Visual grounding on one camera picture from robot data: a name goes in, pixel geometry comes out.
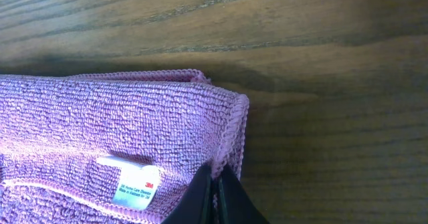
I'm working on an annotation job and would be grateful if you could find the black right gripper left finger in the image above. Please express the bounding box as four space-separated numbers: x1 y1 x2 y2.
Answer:
162 164 213 224

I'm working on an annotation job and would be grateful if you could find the pink purple cloth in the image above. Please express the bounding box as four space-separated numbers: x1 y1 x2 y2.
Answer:
1 70 249 223

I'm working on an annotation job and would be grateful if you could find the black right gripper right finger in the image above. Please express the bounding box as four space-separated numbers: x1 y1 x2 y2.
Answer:
217 164 269 224

